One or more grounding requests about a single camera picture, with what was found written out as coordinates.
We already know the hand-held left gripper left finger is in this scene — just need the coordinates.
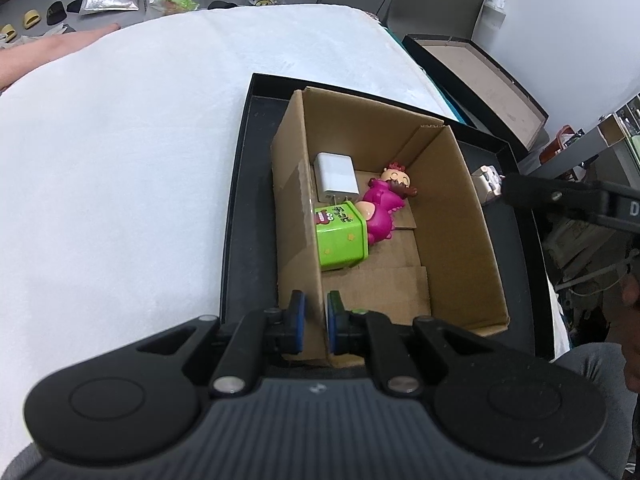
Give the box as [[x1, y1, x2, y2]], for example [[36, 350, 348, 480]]
[[136, 290, 307, 396]]

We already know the black tray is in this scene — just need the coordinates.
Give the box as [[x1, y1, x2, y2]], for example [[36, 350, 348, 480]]
[[220, 73, 557, 361]]

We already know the silver foil bag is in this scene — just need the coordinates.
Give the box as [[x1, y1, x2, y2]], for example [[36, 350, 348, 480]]
[[80, 0, 141, 13]]

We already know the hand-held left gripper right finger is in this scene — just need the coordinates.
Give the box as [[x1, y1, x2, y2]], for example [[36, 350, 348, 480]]
[[325, 290, 506, 395]]

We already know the small red bow figurine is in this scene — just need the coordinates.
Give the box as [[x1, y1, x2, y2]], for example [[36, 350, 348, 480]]
[[380, 161, 418, 198]]

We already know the white charger plug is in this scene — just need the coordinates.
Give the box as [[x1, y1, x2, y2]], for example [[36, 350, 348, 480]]
[[313, 152, 360, 206]]

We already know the white pink cube toy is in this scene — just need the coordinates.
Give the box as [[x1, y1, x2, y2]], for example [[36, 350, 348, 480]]
[[471, 164, 503, 204]]

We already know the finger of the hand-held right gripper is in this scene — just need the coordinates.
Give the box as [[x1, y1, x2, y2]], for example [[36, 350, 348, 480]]
[[501, 173, 603, 220]]

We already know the black box lid brown inside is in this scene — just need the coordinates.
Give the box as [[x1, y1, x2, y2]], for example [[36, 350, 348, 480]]
[[402, 34, 550, 152]]

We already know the person's right forearm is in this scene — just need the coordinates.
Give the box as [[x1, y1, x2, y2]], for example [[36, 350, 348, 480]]
[[602, 270, 640, 396]]

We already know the green cube tin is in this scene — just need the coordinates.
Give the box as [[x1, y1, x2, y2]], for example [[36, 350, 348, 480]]
[[312, 200, 371, 272]]

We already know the person's bare leg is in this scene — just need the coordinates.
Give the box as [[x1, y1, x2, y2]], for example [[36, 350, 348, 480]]
[[0, 22, 121, 92]]

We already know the pink dinosaur costume figurine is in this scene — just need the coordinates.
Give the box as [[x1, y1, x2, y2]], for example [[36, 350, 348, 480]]
[[356, 179, 407, 247]]

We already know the brown cardboard box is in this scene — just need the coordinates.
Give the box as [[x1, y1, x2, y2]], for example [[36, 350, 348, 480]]
[[270, 86, 511, 368]]

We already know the grey side table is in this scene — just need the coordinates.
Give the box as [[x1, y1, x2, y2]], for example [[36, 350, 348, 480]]
[[515, 94, 640, 191]]

